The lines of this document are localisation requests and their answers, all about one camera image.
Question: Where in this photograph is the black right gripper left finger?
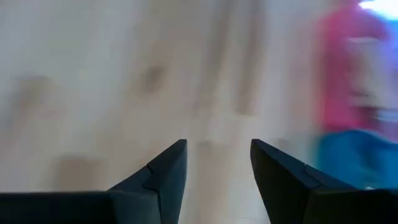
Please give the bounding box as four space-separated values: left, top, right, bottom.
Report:
107 138 188 224

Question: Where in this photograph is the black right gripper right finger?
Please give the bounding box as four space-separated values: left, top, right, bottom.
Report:
250 138 359 224

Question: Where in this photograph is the blue plastic bin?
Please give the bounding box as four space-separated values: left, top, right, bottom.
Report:
314 129 398 190

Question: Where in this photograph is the pink plastic bin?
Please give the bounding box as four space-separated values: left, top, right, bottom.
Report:
316 2 398 134

